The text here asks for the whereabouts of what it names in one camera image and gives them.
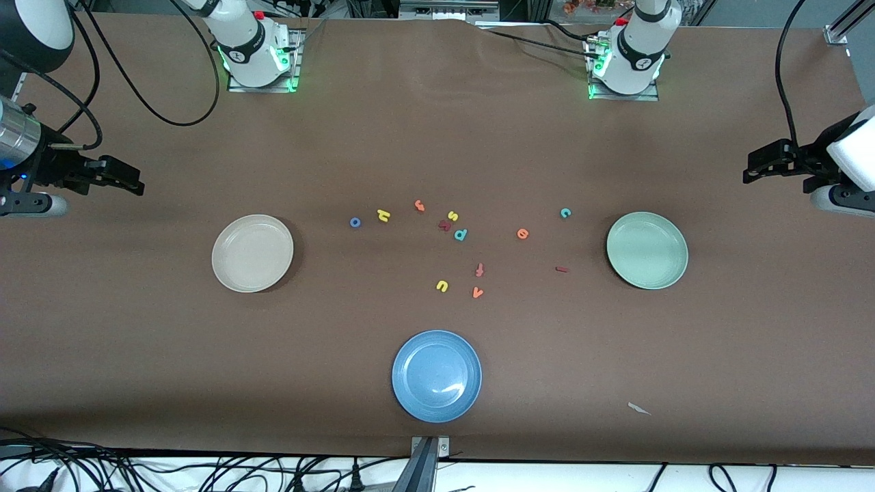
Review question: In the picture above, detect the short aluminium profile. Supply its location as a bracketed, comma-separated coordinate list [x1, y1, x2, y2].
[824, 0, 875, 46]

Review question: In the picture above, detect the green plate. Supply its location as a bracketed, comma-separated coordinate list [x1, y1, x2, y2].
[606, 211, 689, 290]

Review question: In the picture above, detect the beige brown plate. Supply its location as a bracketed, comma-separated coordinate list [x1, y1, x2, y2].
[212, 215, 295, 293]

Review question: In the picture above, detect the brown table cover sheet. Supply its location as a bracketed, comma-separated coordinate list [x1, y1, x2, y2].
[0, 12, 875, 467]

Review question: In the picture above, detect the orange flower decoration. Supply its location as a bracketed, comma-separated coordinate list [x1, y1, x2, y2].
[562, 0, 633, 17]

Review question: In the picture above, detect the grey equipment box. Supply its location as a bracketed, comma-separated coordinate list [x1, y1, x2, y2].
[399, 0, 500, 23]

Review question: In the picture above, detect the blue plate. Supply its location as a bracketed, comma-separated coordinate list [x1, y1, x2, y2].
[392, 330, 483, 424]

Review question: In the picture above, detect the white lower board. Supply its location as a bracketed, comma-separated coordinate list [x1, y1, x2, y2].
[0, 448, 875, 492]

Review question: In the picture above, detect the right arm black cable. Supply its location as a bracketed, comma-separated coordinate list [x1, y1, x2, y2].
[0, 0, 221, 150]

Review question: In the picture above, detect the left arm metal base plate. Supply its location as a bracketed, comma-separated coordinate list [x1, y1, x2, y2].
[584, 33, 661, 103]

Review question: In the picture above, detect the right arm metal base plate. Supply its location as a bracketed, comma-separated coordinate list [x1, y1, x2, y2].
[227, 29, 302, 94]

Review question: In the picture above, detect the thin black table cable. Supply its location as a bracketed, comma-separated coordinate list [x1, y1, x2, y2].
[477, 19, 616, 59]

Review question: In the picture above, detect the grey metal camera bracket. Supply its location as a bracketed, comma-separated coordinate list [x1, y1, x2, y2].
[409, 435, 451, 492]

